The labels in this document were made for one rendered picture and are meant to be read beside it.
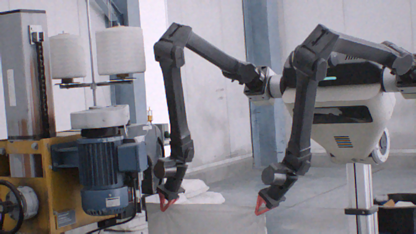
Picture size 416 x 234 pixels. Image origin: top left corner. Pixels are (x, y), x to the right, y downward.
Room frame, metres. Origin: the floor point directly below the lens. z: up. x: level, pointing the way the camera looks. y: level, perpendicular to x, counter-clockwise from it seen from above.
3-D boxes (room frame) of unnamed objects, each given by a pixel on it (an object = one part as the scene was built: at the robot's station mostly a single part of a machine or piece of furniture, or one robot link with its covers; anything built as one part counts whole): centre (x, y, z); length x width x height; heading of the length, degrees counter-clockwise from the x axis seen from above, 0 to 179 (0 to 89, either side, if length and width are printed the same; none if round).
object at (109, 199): (2.33, 0.36, 1.21); 0.15 x 0.15 x 0.25
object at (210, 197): (6.09, 0.24, 0.44); 0.68 x 0.44 x 0.15; 146
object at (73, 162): (2.35, 0.45, 1.27); 0.12 x 0.09 x 0.09; 146
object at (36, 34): (2.37, 0.54, 1.68); 0.05 x 0.03 x 0.06; 146
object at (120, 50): (2.46, 0.28, 1.61); 0.17 x 0.17 x 0.17
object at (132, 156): (2.32, 0.25, 1.25); 0.10 x 0.08 x 0.12; 171
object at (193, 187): (6.23, 0.41, 0.56); 0.67 x 0.43 x 0.15; 56
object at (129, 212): (2.62, 0.34, 1.04); 0.08 x 0.06 x 0.05; 146
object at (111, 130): (2.33, 0.36, 1.35); 0.12 x 0.12 x 0.04
